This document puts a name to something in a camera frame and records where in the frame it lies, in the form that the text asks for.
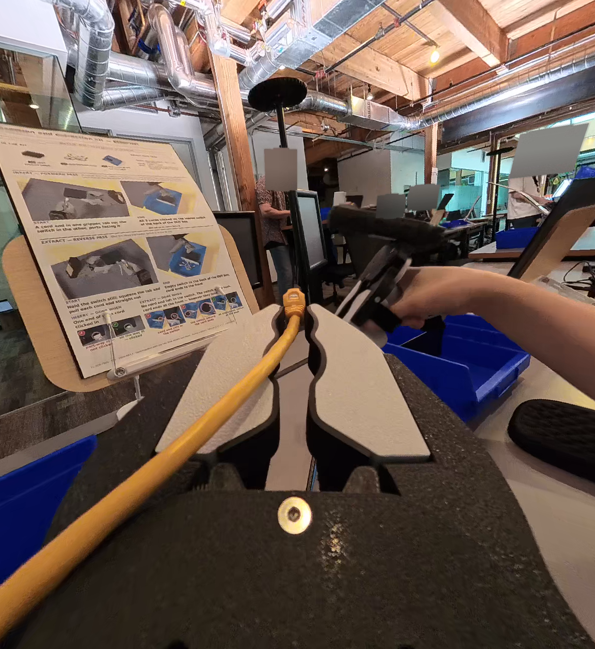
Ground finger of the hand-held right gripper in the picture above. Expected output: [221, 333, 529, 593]
[335, 282, 389, 335]

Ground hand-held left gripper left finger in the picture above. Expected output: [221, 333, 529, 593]
[156, 305, 290, 477]

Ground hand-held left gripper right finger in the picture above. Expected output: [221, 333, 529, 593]
[306, 303, 435, 477]

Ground blue plastic bin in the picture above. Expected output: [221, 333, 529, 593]
[0, 434, 97, 609]
[496, 225, 540, 250]
[384, 313, 531, 425]

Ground yellow ethernet cable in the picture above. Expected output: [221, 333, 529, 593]
[0, 287, 308, 649]

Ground person's right forearm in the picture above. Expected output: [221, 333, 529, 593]
[460, 266, 595, 414]

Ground person's right hand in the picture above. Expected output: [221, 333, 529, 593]
[389, 266, 483, 331]

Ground wooden pillar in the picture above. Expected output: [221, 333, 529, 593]
[211, 81, 278, 305]

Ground black pole with round top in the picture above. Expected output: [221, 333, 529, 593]
[249, 76, 308, 193]

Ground printed instruction poster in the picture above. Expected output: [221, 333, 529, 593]
[0, 122, 253, 378]

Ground black textured pad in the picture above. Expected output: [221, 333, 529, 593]
[508, 399, 595, 492]

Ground silver ventilation duct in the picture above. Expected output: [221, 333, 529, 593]
[49, 0, 595, 133]

